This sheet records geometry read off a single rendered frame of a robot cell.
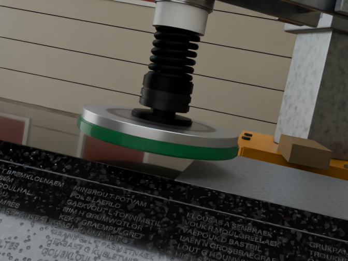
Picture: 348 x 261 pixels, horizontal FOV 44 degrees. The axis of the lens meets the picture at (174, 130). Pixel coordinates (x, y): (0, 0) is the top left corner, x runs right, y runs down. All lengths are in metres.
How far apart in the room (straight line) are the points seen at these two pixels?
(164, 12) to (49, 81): 6.89
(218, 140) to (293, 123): 0.92
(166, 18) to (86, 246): 0.29
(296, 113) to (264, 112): 5.26
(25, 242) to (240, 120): 6.26
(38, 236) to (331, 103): 1.05
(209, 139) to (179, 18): 0.16
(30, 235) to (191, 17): 0.32
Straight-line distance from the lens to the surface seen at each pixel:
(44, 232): 0.50
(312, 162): 1.13
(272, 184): 0.60
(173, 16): 0.55
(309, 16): 0.72
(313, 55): 1.41
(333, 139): 1.40
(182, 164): 0.60
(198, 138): 0.49
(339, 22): 1.33
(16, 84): 7.70
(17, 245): 0.50
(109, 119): 0.50
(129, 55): 6.95
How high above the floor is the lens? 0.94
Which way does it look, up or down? 7 degrees down
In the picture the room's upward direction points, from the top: 11 degrees clockwise
